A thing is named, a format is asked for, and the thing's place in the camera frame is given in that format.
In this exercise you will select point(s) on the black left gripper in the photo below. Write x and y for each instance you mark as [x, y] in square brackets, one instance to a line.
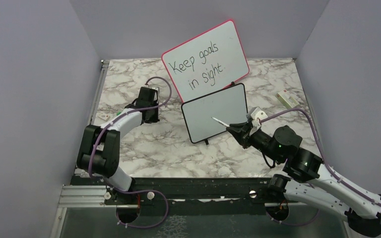
[155, 118]

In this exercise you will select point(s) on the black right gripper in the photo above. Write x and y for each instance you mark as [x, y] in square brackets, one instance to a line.
[243, 135]

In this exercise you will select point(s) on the blue whiteboard marker pen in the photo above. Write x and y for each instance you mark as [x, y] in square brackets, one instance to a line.
[220, 122]

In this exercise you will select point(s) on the black framed whiteboard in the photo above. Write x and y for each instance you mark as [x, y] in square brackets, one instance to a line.
[202, 114]

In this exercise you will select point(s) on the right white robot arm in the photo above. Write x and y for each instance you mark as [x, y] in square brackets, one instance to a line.
[307, 179]

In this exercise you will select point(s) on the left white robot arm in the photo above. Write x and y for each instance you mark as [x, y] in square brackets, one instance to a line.
[99, 151]

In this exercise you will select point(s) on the pink framed whiteboard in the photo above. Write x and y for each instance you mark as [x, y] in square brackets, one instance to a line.
[207, 62]

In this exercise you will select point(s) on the white green box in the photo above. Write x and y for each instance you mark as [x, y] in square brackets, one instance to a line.
[286, 99]

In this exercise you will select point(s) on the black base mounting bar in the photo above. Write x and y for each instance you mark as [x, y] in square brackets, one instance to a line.
[192, 197]

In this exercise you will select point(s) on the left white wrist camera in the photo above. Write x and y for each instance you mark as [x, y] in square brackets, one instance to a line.
[156, 88]

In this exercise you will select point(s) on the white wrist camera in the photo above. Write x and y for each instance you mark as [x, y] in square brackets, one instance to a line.
[255, 115]
[156, 88]

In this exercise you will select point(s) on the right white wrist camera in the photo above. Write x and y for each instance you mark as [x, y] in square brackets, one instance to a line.
[255, 115]

